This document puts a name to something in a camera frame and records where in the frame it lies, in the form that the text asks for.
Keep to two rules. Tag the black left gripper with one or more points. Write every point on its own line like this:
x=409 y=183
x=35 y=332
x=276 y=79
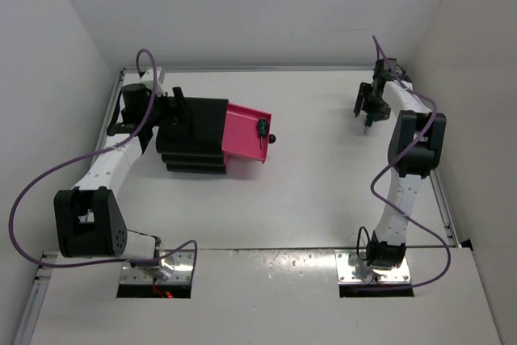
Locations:
x=174 y=116

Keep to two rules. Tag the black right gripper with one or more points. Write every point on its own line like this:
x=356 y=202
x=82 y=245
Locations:
x=381 y=113

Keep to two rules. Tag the green stubby screwdriver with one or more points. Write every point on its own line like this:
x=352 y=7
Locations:
x=367 y=127
x=262 y=129

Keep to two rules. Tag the pink top drawer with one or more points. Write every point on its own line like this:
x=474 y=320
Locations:
x=240 y=132

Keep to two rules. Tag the pink drawer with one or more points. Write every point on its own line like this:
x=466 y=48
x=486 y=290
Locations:
x=240 y=132
x=230 y=158
x=240 y=170

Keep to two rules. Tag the pink bottom drawer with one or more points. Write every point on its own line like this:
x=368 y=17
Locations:
x=240 y=170

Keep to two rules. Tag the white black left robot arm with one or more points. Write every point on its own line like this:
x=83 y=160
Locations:
x=89 y=221

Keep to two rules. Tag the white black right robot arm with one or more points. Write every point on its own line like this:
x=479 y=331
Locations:
x=414 y=152

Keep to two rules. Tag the black drawer cabinet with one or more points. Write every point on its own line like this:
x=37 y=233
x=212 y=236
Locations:
x=203 y=154

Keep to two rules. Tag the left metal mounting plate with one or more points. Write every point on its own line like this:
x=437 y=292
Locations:
x=174 y=270

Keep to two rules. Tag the metal mounting plate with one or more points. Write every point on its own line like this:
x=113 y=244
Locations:
x=174 y=270
x=351 y=271

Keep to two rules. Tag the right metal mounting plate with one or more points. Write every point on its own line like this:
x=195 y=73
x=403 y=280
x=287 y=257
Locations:
x=351 y=271

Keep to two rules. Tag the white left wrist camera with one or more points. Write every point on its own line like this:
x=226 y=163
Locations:
x=153 y=79

